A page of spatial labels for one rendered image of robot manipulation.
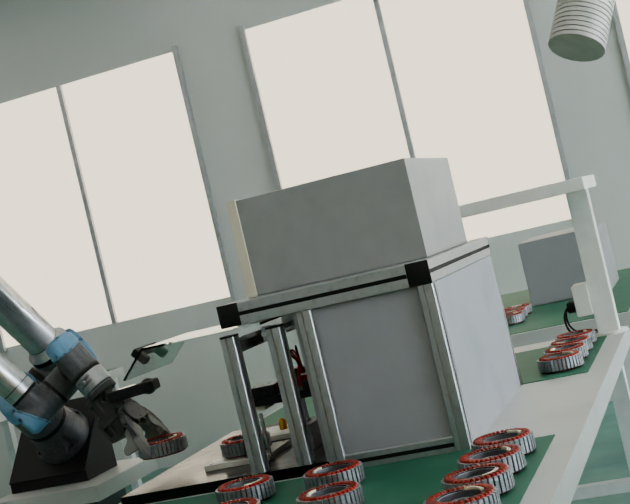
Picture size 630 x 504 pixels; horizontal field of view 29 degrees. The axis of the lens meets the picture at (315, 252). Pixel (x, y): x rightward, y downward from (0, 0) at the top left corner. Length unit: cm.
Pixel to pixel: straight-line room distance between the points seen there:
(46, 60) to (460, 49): 276
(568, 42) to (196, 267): 465
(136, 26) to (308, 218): 562
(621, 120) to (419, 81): 120
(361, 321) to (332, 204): 26
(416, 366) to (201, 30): 566
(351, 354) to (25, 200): 614
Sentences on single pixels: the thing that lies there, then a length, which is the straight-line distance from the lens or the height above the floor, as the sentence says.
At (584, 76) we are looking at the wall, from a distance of 722.
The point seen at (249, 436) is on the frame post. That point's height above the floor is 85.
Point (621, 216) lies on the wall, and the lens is 719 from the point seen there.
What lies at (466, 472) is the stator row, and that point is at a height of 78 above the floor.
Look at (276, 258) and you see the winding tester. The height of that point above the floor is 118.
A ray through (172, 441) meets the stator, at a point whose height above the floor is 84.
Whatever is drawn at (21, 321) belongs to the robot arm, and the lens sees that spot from 301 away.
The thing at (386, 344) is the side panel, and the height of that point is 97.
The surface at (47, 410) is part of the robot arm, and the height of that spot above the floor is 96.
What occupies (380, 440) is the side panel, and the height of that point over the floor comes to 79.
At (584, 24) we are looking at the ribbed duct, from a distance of 353.
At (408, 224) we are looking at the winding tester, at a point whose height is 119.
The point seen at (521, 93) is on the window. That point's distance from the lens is 725.
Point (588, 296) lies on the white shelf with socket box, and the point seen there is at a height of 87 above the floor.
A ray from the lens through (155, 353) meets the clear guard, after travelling 264.
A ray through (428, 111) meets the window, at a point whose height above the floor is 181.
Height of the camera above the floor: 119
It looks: level
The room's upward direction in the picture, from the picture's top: 13 degrees counter-clockwise
